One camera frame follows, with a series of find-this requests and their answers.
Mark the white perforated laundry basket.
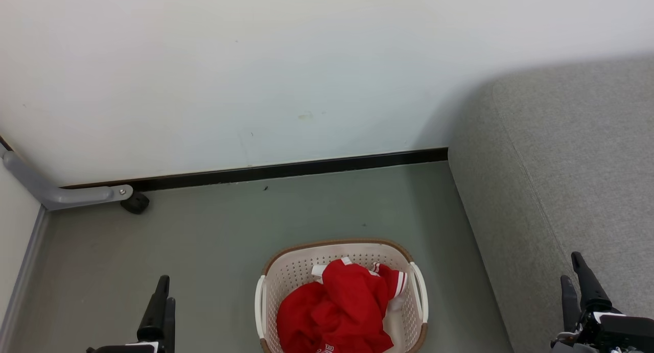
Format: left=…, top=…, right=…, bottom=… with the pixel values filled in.
left=254, top=239, right=429, bottom=353

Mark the grey metal frame leg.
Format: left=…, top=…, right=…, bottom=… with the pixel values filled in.
left=0, top=144, right=134, bottom=211

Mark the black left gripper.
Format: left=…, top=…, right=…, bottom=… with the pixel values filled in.
left=86, top=275, right=176, bottom=353

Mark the red and white jersey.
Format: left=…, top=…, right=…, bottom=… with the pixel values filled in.
left=276, top=257, right=409, bottom=353

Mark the black wall baseboard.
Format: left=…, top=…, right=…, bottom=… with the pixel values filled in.
left=61, top=148, right=449, bottom=192

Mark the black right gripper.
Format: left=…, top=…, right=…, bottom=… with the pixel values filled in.
left=550, top=251, right=654, bottom=353

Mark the grey skirting strip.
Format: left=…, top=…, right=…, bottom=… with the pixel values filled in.
left=0, top=205, right=50, bottom=353

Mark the grey fabric sofa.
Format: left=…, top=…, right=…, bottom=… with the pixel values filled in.
left=448, top=54, right=654, bottom=353

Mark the black caster wheel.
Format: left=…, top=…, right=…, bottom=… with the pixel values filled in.
left=120, top=192, right=150, bottom=215

